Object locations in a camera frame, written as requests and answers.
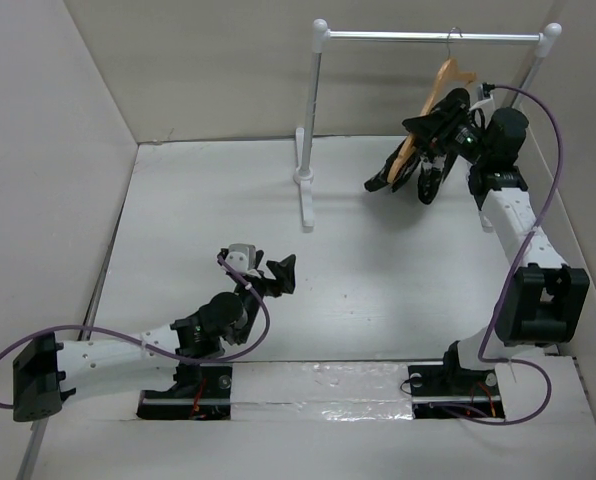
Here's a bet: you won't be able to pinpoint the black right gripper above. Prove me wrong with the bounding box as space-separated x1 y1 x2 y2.
403 97 492 165

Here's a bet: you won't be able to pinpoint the wooden clothes hanger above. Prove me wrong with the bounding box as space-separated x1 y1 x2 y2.
385 27 478 185

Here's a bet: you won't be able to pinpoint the black white patterned trousers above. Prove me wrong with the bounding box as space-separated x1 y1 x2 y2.
364 87 470 205

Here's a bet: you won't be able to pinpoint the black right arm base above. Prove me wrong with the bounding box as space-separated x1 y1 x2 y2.
399 351 505 419

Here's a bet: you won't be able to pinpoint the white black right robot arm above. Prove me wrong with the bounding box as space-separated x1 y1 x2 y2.
403 88 590 394

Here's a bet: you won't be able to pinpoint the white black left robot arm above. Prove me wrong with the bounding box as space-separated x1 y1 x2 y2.
12 244 297 423

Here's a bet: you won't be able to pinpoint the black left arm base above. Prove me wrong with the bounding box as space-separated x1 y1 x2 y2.
136 363 233 421

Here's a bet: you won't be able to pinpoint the silver tape strip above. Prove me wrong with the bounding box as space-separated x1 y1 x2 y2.
230 361 414 422

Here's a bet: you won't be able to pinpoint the white silver clothes rack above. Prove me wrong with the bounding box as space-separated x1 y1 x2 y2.
293 19 564 233

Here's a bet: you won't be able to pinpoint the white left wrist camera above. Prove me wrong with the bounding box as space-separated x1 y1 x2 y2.
218 243 264 276

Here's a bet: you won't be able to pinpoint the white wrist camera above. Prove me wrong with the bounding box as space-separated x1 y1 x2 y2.
218 243 264 276
469 83 496 116

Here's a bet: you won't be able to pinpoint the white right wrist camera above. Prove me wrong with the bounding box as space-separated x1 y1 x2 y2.
469 83 496 116

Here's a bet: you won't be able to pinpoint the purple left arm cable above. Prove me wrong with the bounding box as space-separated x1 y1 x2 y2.
0 252 273 409

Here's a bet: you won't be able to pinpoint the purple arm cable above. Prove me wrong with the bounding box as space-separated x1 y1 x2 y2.
0 252 273 409
445 83 565 425

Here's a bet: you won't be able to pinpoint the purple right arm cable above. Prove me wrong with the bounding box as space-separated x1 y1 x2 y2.
445 83 565 425

